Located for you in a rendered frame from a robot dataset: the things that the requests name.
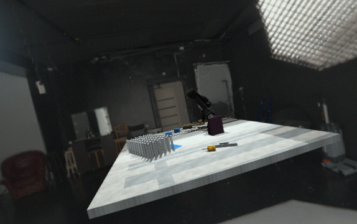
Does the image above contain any yellow ribbed screwdriver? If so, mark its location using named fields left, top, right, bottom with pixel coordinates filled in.
left=206, top=146, right=216, bottom=151

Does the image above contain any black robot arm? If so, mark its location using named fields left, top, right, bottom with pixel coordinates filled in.
left=187, top=88, right=216, bottom=120

